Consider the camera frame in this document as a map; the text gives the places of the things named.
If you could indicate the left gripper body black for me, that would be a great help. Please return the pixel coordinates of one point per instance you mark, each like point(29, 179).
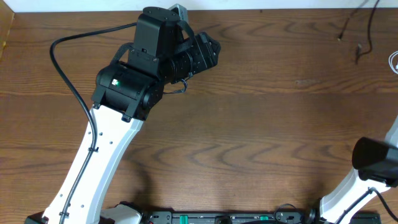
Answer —
point(201, 49)

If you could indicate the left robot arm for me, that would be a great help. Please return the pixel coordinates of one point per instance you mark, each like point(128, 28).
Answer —
point(165, 50)

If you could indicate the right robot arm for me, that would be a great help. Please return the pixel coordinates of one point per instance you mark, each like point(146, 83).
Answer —
point(374, 171)

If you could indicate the cardboard panel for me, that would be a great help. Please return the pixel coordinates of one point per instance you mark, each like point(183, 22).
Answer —
point(6, 20)

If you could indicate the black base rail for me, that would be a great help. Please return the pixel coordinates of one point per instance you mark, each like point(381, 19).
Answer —
point(217, 218)

